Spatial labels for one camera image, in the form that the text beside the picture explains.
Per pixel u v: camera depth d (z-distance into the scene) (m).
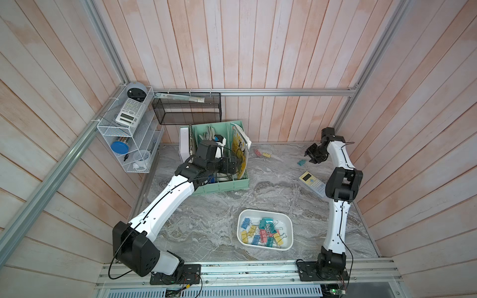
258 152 1.15
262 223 0.85
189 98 0.91
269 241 0.80
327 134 0.88
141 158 0.84
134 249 0.39
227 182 0.94
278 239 0.81
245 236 0.82
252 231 0.83
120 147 0.76
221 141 0.68
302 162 1.11
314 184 1.00
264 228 0.83
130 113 0.77
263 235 0.81
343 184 0.66
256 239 0.81
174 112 1.07
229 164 0.69
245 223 0.86
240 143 0.91
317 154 0.92
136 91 0.80
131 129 0.75
